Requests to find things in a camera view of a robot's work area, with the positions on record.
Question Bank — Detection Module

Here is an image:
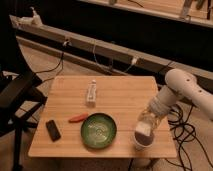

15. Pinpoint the wooden table board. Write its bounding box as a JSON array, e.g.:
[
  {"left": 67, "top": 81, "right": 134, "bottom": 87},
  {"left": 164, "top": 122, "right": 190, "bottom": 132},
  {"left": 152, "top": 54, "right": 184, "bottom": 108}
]
[{"left": 28, "top": 76, "right": 177, "bottom": 158}]

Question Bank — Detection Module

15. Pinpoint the white sponge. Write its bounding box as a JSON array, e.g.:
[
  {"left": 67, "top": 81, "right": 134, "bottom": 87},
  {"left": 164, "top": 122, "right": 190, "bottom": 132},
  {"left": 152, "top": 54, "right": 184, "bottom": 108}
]
[{"left": 135, "top": 122, "right": 152, "bottom": 136}]

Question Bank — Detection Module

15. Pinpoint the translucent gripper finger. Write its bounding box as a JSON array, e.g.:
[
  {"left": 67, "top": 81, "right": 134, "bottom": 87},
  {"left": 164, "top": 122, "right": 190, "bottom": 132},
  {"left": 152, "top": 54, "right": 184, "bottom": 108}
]
[
  {"left": 148, "top": 120, "right": 161, "bottom": 136},
  {"left": 137, "top": 113, "right": 149, "bottom": 124}
]

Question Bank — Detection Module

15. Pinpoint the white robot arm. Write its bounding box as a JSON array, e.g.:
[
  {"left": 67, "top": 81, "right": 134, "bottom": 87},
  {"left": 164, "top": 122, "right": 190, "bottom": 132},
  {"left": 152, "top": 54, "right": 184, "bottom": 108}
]
[{"left": 135, "top": 69, "right": 213, "bottom": 136}]

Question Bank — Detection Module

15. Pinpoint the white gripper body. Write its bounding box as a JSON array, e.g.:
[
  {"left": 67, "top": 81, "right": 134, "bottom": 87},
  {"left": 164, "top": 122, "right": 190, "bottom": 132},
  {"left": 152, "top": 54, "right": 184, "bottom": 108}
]
[{"left": 140, "top": 108, "right": 166, "bottom": 122}]

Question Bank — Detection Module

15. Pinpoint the green bowl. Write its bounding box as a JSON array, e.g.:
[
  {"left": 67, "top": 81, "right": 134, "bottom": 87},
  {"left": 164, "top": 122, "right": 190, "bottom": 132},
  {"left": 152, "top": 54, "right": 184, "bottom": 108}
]
[{"left": 81, "top": 113, "right": 117, "bottom": 149}]

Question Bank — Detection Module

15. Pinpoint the white tube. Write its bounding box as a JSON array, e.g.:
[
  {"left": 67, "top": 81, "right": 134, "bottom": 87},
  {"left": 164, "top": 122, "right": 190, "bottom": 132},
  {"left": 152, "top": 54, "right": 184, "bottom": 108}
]
[{"left": 86, "top": 80, "right": 97, "bottom": 106}]

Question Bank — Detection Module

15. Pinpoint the black phone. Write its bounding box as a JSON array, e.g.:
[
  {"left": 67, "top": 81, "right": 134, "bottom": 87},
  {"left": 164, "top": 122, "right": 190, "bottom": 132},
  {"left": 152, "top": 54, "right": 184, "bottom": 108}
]
[{"left": 46, "top": 120, "right": 61, "bottom": 141}]

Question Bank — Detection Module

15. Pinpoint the black chair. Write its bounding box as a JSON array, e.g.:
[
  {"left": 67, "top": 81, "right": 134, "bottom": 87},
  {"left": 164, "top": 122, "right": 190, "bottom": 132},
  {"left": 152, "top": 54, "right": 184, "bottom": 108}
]
[{"left": 0, "top": 71, "right": 47, "bottom": 171}]

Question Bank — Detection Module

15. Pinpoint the black cables bundle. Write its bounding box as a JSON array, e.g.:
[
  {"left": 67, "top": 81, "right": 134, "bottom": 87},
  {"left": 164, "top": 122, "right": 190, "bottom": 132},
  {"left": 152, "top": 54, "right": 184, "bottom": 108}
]
[{"left": 165, "top": 103, "right": 213, "bottom": 171}]

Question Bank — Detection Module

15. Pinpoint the white spray bottle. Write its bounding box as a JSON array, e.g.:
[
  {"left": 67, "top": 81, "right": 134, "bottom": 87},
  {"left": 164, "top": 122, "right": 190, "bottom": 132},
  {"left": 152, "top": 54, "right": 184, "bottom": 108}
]
[{"left": 31, "top": 7, "right": 43, "bottom": 27}]

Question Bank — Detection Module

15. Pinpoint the orange carrot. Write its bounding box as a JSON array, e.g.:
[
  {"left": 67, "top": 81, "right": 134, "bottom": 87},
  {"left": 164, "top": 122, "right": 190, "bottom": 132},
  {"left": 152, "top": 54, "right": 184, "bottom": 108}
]
[{"left": 68, "top": 113, "right": 89, "bottom": 123}]

